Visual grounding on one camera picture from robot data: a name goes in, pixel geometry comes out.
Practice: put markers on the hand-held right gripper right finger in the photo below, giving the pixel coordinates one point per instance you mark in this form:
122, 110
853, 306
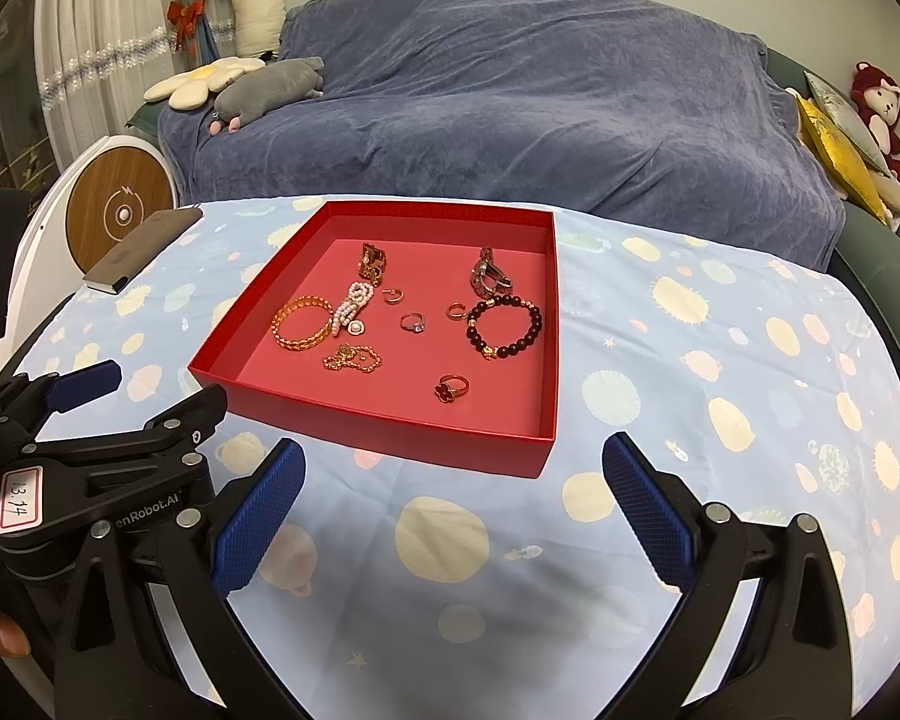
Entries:
649, 517

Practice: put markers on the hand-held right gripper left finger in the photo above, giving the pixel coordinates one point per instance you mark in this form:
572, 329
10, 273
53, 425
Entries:
262, 525

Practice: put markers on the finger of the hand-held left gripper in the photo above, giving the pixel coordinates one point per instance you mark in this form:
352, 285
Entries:
187, 416
82, 386

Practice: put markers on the red cardboard box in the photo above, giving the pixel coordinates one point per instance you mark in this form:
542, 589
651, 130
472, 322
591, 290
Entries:
390, 390

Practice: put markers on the small rose gold hoop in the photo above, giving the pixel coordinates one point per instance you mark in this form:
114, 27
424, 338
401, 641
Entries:
387, 296

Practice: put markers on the gold link watch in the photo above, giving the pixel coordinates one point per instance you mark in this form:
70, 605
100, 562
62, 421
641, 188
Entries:
373, 262

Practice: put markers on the person's left hand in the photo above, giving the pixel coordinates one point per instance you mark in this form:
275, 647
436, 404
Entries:
0, 630

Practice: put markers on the brown notebook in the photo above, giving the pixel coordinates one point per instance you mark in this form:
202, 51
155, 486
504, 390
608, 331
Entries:
142, 247

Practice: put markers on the white round wood-faced device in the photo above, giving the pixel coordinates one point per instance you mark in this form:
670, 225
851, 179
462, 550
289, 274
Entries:
120, 202

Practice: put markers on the silver rose watch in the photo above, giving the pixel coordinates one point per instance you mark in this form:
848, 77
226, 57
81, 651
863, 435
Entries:
489, 277

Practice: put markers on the flower shaped cushion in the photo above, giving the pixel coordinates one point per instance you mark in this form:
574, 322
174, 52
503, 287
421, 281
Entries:
195, 82

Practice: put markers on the grey plush toy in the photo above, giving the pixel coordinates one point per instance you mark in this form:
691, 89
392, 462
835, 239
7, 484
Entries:
270, 90

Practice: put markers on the green sofa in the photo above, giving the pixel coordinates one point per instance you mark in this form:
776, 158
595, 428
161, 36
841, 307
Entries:
885, 262

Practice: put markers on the red bow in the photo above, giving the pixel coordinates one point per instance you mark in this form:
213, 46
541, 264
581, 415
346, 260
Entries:
184, 15

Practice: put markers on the white curtain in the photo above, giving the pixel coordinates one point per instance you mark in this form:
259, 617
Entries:
105, 0

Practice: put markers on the cream cushion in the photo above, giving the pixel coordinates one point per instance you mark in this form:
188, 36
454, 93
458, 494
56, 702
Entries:
892, 199

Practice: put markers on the yellow cushion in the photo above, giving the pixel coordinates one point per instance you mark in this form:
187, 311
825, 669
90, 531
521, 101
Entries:
832, 150

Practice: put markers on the blue-covered sofa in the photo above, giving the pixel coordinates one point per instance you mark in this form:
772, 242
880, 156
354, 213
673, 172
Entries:
510, 112

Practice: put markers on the silver cushion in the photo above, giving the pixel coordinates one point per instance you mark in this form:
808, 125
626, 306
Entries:
840, 109

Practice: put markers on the red monkey plush toy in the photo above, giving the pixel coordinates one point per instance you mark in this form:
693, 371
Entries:
881, 101

